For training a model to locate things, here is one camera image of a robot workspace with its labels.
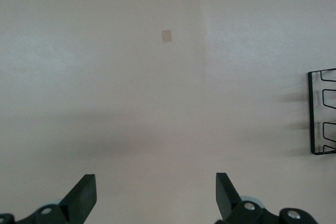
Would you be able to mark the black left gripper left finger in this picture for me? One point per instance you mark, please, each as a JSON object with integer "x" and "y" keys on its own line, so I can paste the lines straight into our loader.
{"x": 78, "y": 203}

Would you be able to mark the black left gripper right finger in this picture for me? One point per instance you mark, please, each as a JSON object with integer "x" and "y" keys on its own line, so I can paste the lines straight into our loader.
{"x": 228, "y": 203}

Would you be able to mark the small brown tape square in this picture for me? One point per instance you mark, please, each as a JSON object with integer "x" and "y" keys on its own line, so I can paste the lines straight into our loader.
{"x": 166, "y": 36}

